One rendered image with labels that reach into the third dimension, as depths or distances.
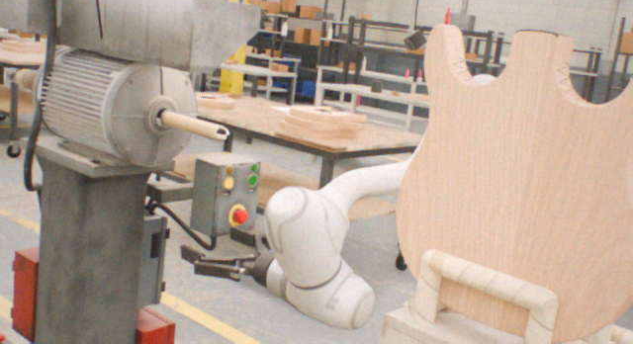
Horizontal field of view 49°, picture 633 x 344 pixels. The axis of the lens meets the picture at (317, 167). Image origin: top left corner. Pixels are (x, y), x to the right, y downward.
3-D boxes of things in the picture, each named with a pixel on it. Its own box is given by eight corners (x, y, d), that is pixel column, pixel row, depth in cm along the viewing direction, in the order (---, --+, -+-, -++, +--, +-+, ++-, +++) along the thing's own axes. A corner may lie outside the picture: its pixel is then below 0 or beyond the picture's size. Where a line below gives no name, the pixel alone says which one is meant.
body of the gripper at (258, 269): (264, 298, 131) (231, 282, 137) (294, 282, 138) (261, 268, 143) (264, 262, 129) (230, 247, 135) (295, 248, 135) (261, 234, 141)
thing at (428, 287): (407, 320, 99) (416, 259, 97) (419, 315, 101) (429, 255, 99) (426, 328, 97) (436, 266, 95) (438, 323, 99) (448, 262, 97)
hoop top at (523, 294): (414, 269, 97) (418, 248, 97) (427, 265, 100) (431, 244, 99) (549, 321, 84) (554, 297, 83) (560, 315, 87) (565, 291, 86)
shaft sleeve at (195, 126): (162, 126, 159) (163, 112, 159) (173, 125, 162) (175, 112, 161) (214, 140, 148) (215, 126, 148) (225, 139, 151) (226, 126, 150)
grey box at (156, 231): (104, 294, 202) (116, 111, 191) (135, 287, 210) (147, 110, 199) (134, 311, 193) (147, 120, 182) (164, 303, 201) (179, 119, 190)
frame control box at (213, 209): (140, 236, 194) (146, 147, 189) (199, 226, 211) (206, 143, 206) (196, 263, 179) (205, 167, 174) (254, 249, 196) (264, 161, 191)
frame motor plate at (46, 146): (19, 147, 183) (19, 134, 183) (98, 143, 202) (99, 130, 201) (93, 178, 161) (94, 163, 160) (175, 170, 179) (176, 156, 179)
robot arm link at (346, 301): (325, 279, 136) (306, 234, 128) (391, 305, 126) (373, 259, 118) (293, 320, 130) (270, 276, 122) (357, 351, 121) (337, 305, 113)
